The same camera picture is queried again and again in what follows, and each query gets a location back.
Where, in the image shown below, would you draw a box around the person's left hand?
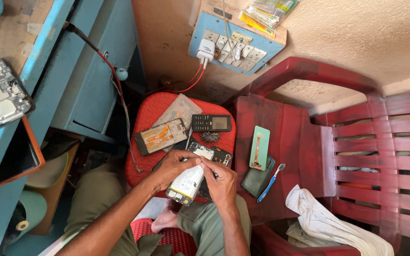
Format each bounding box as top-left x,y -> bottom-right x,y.
152,149 -> 204,192

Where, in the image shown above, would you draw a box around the person's right hand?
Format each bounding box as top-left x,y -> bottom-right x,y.
200,156 -> 240,211

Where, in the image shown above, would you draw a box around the phone with white battery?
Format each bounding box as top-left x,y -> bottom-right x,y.
165,141 -> 234,207

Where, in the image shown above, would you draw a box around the black phone back cover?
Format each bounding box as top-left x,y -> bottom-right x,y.
152,137 -> 213,202

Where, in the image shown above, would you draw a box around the dark green phone case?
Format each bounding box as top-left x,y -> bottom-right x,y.
240,154 -> 276,199

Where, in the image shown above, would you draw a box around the blue white toothbrush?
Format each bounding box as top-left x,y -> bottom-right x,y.
256,163 -> 286,203

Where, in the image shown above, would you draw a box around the person's bare foot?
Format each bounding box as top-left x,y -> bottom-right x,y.
150,198 -> 183,234

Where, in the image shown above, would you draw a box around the small black metal wad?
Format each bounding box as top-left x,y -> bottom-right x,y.
200,132 -> 221,143

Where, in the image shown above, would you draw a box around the green display panel with flex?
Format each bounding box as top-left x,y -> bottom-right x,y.
249,125 -> 271,171

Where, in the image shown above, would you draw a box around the black keypad phone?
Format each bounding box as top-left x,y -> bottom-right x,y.
191,114 -> 233,133

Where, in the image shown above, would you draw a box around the clear plastic bag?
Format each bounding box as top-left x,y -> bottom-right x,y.
151,93 -> 203,129

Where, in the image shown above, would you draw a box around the red plastic stool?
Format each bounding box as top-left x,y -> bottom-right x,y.
125,92 -> 237,200

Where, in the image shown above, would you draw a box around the red mesh plastic seat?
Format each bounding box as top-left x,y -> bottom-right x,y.
130,217 -> 199,256

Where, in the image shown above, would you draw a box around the person's olive trousers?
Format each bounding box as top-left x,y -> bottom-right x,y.
50,163 -> 252,256

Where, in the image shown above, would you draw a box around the red plastic chair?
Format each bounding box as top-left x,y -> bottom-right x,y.
222,56 -> 410,256

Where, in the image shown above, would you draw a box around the white cloth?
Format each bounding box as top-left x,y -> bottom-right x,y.
285,184 -> 395,256

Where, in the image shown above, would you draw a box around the brown wooden box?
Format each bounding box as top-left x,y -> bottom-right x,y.
28,129 -> 82,236

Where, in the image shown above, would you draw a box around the pale green bowl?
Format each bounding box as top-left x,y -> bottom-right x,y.
25,152 -> 70,190

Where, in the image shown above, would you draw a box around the white charger adapter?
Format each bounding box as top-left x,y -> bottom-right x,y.
196,38 -> 216,62

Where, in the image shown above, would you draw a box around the blue wooden desk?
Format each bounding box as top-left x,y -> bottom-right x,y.
0,0 -> 147,256

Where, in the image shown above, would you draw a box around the green roll with tape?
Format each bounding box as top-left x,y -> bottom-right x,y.
5,189 -> 48,246

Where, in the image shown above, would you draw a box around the blue switchboard with sockets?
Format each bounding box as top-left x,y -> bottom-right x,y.
187,0 -> 288,76

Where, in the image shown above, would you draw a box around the tablet in orange case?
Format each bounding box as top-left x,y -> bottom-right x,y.
0,116 -> 46,193

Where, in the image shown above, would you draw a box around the bundle of printed packets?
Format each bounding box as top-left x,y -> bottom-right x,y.
238,0 -> 300,38

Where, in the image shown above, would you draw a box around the phone frame with orange flex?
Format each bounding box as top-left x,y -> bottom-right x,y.
134,118 -> 190,156

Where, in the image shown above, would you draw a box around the red charger cable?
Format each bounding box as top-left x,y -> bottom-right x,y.
144,58 -> 207,96

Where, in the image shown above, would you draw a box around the red black twisted cable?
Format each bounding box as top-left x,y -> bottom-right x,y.
64,21 -> 146,174

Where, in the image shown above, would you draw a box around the white plug cable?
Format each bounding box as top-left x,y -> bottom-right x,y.
222,0 -> 242,62

